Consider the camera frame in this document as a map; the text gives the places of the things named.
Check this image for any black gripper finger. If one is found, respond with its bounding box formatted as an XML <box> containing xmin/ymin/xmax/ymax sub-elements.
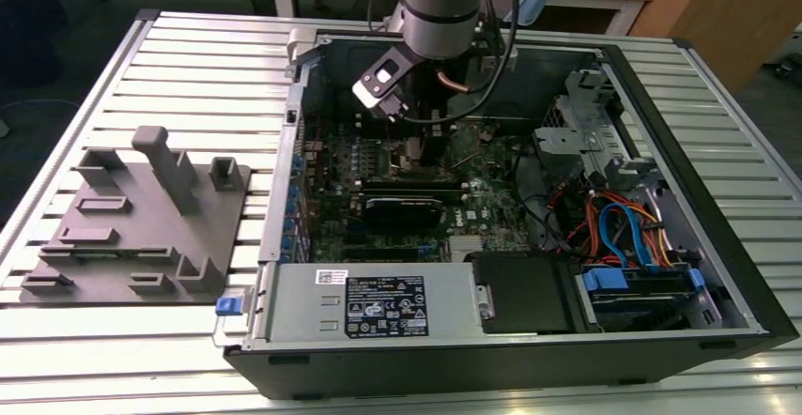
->
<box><xmin>423</xmin><ymin>126</ymin><xmax>449</xmax><ymax>168</ymax></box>

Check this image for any metal socket cover frame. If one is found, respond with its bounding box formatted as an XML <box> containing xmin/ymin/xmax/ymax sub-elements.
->
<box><xmin>445</xmin><ymin>123</ymin><xmax>488</xmax><ymax>173</ymax></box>

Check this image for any silver CPU plate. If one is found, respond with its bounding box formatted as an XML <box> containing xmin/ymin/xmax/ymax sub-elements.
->
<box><xmin>401</xmin><ymin>136</ymin><xmax>429</xmax><ymax>168</ymax></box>

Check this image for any black CPU socket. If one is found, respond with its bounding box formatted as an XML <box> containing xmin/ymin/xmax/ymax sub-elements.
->
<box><xmin>385</xmin><ymin>140</ymin><xmax>453</xmax><ymax>179</ymax></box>

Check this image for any black expansion slot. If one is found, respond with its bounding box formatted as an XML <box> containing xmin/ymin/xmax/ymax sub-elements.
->
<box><xmin>341</xmin><ymin>252</ymin><xmax>409</xmax><ymax>263</ymax></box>
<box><xmin>345</xmin><ymin>244</ymin><xmax>435</xmax><ymax>254</ymax></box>

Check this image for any black RAM stick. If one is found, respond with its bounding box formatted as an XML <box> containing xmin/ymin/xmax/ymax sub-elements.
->
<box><xmin>360</xmin><ymin>184</ymin><xmax>472</xmax><ymax>198</ymax></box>
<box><xmin>360</xmin><ymin>177</ymin><xmax>469</xmax><ymax>190</ymax></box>

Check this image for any black graphics card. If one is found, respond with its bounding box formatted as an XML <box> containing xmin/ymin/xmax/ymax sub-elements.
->
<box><xmin>360</xmin><ymin>193</ymin><xmax>447</xmax><ymax>237</ymax></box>

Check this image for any green motherboard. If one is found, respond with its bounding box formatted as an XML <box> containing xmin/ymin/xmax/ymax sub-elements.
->
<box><xmin>297</xmin><ymin>118</ymin><xmax>547</xmax><ymax>264</ymax></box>

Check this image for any metal drive cage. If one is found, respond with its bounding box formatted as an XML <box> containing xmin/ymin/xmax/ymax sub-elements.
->
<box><xmin>529</xmin><ymin>69</ymin><xmax>667</xmax><ymax>192</ymax></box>

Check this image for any silver chipset heatsink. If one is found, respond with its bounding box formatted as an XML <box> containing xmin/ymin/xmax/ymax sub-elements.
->
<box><xmin>445</xmin><ymin>233</ymin><xmax>484</xmax><ymax>254</ymax></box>

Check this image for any black power supply label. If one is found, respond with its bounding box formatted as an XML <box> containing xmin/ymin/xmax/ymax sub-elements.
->
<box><xmin>344</xmin><ymin>274</ymin><xmax>429</xmax><ymax>340</ymax></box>

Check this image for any hard disk in blue carrier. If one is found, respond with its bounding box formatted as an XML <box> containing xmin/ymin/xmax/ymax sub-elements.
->
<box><xmin>579</xmin><ymin>264</ymin><xmax>708</xmax><ymax>332</ymax></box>

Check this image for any silver power supply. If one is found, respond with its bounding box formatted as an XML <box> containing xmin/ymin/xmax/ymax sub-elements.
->
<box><xmin>247</xmin><ymin>262</ymin><xmax>488</xmax><ymax>342</ymax></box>

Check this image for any grey parts rack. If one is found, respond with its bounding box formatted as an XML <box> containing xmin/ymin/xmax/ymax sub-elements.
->
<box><xmin>17</xmin><ymin>125</ymin><xmax>255</xmax><ymax>304</ymax></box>

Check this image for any black open PC case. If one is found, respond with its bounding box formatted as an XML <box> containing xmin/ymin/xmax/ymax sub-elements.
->
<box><xmin>212</xmin><ymin>27</ymin><xmax>802</xmax><ymax>402</ymax></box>

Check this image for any wooden cabinet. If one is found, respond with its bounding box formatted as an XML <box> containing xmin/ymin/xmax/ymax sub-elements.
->
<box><xmin>630</xmin><ymin>0</ymin><xmax>802</xmax><ymax>96</ymax></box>

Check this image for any black chair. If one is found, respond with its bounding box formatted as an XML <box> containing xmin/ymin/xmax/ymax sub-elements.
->
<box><xmin>0</xmin><ymin>0</ymin><xmax>69</xmax><ymax>88</ymax></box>

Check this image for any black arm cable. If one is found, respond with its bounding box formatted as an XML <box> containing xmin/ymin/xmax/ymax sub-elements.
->
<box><xmin>397</xmin><ymin>0</ymin><xmax>521</xmax><ymax>123</ymax></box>

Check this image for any copper cable elbow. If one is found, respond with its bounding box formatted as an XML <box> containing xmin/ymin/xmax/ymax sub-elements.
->
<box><xmin>436</xmin><ymin>69</ymin><xmax>469</xmax><ymax>93</ymax></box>

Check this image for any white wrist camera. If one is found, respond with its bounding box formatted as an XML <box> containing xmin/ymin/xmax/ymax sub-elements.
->
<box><xmin>351</xmin><ymin>48</ymin><xmax>419</xmax><ymax>122</ymax></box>

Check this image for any black wire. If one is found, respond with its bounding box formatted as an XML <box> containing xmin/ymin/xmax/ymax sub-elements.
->
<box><xmin>511</xmin><ymin>147</ymin><xmax>568</xmax><ymax>253</ymax></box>

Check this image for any blue data wire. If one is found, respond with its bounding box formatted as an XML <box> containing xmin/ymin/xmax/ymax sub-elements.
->
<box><xmin>596</xmin><ymin>202</ymin><xmax>660</xmax><ymax>274</ymax></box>

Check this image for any orange power wire bundle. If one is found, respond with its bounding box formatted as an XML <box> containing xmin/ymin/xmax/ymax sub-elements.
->
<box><xmin>561</xmin><ymin>188</ymin><xmax>688</xmax><ymax>271</ymax></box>

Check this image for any blue floor cable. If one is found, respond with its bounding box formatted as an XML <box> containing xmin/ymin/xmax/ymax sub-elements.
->
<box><xmin>0</xmin><ymin>97</ymin><xmax>82</xmax><ymax>112</ymax></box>

